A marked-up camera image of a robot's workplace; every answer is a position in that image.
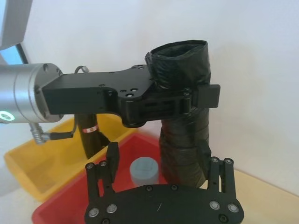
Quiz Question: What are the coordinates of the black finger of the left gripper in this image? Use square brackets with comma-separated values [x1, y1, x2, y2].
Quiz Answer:
[139, 84, 221, 125]

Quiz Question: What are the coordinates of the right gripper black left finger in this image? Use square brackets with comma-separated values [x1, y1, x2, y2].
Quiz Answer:
[85, 141, 120, 206]

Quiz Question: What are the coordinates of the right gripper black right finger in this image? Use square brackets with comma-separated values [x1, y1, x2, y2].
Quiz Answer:
[199, 140, 235, 199]

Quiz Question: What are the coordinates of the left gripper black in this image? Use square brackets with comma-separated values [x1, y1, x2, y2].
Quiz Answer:
[43, 64, 157, 128]

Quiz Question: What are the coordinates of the cylinder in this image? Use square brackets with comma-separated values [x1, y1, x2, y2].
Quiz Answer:
[145, 40, 213, 189]

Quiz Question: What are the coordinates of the black item with red-white label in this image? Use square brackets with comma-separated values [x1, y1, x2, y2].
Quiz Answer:
[74, 113, 112, 160]

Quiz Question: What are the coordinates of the grey round cap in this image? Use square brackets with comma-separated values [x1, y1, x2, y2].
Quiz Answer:
[129, 156, 160, 186]

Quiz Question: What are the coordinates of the red plastic bin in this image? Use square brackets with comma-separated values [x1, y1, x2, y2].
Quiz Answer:
[31, 133, 164, 224]

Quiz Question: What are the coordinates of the yellow plastic bin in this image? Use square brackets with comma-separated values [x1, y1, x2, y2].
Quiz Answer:
[3, 114, 139, 203]

